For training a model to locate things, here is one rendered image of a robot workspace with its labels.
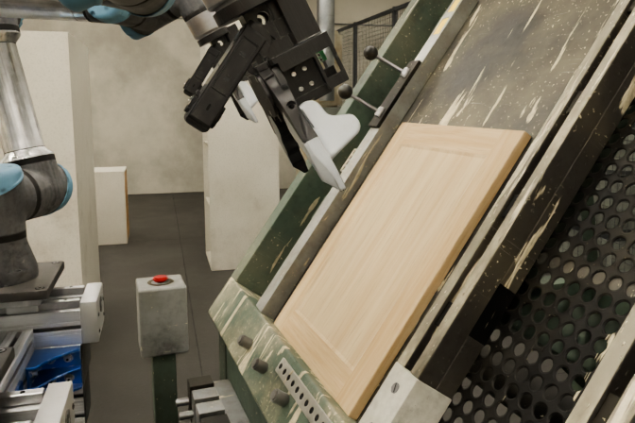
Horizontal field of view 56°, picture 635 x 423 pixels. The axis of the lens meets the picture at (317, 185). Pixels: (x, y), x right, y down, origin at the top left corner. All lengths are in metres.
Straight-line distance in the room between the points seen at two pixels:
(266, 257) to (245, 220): 3.30
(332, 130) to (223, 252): 4.47
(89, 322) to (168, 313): 0.31
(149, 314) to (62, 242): 1.90
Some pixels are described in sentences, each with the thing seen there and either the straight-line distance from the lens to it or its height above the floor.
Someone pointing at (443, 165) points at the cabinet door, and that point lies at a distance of 1.20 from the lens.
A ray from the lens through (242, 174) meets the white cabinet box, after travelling 4.90.
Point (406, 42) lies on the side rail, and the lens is 1.78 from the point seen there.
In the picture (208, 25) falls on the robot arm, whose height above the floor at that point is 1.55.
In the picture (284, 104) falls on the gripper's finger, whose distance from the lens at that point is 0.55.
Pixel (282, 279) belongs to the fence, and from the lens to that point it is 1.44.
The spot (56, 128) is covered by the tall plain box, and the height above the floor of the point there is 1.26.
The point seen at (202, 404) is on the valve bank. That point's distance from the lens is 1.36.
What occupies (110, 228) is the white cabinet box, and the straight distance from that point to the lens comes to 6.15.
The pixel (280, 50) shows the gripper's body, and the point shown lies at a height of 1.45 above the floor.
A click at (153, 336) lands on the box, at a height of 0.81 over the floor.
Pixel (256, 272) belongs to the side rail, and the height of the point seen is 0.93.
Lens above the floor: 1.40
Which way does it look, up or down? 8 degrees down
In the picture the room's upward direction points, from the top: straight up
